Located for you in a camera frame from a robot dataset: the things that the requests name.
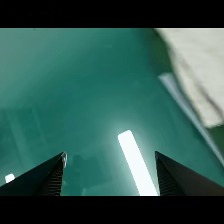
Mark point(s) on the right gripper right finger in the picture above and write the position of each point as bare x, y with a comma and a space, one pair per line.
181, 181

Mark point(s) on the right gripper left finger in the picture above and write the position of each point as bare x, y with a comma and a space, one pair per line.
40, 181

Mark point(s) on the pale pink shirt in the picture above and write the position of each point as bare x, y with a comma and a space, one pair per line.
200, 66

